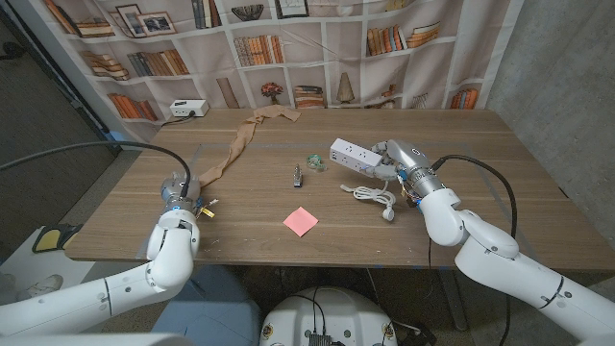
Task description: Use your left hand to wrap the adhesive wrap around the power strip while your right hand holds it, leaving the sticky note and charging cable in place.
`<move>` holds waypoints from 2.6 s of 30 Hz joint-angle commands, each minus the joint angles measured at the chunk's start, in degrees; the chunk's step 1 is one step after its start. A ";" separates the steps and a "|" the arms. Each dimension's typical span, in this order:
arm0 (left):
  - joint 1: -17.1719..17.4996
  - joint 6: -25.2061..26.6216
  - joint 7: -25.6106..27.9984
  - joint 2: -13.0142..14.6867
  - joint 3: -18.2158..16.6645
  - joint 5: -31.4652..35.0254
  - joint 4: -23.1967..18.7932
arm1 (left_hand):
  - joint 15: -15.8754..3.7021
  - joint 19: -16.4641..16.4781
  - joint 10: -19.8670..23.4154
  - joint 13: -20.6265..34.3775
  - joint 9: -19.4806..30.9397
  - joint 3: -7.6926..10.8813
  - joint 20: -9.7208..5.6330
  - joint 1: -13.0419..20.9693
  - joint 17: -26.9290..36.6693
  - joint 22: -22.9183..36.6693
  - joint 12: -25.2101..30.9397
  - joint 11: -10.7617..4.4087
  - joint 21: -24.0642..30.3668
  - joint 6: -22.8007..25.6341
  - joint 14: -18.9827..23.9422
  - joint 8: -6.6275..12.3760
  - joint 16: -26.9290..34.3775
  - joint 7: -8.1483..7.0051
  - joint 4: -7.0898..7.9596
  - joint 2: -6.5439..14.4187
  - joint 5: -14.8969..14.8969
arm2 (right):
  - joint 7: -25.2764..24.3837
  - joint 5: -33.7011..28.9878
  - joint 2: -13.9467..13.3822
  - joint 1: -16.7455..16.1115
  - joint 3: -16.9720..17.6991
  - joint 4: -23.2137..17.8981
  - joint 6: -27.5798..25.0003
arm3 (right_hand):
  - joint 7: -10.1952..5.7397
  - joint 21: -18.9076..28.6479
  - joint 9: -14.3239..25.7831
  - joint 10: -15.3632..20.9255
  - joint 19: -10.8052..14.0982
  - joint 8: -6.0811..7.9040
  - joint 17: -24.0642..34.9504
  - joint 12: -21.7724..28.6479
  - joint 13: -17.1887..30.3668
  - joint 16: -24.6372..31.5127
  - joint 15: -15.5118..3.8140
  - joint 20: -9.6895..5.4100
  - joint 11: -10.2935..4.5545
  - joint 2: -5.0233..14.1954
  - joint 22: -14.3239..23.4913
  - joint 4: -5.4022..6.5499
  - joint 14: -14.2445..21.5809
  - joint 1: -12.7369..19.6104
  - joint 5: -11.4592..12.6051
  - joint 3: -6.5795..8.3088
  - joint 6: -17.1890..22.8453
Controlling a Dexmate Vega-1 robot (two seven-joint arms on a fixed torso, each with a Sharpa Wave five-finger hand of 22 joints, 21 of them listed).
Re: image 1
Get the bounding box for black torso cable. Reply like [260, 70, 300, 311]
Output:
[286, 286, 329, 336]

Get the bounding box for white power cord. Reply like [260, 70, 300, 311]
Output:
[339, 177, 398, 222]

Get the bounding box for black socket box cable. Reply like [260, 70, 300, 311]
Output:
[160, 111, 197, 128]

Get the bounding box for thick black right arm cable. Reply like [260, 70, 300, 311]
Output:
[430, 154, 518, 346]

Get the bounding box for clear tape roll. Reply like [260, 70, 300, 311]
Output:
[306, 154, 329, 173]

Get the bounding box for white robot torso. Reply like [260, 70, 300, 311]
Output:
[258, 286, 399, 346]

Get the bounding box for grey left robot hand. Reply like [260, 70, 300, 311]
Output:
[160, 172, 203, 215]

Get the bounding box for printed bookshelf backdrop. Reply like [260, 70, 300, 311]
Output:
[9, 0, 525, 145]

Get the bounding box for white power strip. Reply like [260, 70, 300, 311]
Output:
[329, 137, 384, 174]

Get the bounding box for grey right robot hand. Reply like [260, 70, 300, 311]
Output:
[367, 138, 446, 198]

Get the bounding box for white sneaker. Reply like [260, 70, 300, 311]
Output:
[23, 273, 64, 299]

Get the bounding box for pink sticky note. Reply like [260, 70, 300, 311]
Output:
[283, 206, 320, 238]

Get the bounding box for beige nylon stocking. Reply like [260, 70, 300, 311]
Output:
[199, 104, 302, 188]

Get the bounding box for grey table leg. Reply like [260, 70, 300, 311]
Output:
[439, 268, 471, 332]

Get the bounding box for white socket box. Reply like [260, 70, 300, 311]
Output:
[169, 99, 210, 118]

